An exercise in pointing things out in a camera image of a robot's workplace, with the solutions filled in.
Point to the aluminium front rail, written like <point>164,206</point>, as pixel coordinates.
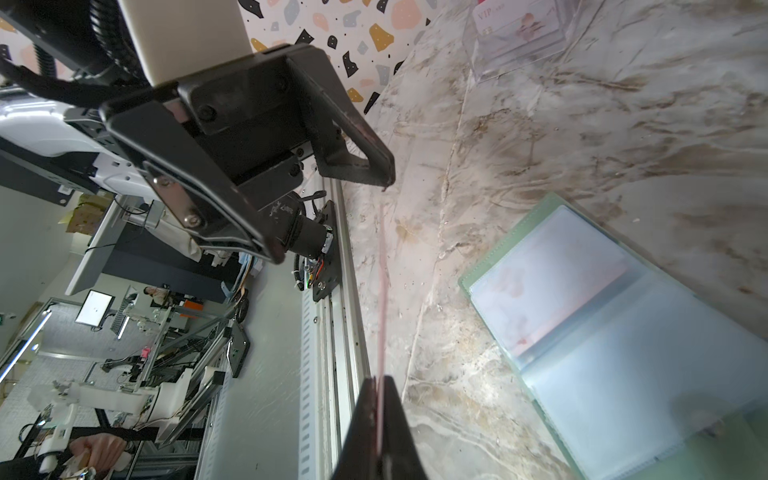
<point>334,359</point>

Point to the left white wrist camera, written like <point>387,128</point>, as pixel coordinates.
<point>176,38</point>

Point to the white pink VIP card in box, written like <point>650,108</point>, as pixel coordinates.
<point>519,21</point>

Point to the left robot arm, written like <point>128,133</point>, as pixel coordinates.
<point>50,116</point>

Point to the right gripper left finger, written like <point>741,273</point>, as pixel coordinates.
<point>358,459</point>

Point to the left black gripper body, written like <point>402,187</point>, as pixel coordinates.
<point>219,146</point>

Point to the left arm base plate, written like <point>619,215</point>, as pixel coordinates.
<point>326,271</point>

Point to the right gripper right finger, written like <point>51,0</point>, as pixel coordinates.
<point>399,455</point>

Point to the clear acrylic card box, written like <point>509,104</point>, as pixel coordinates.
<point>491,58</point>

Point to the red card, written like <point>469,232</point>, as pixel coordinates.
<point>383,306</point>

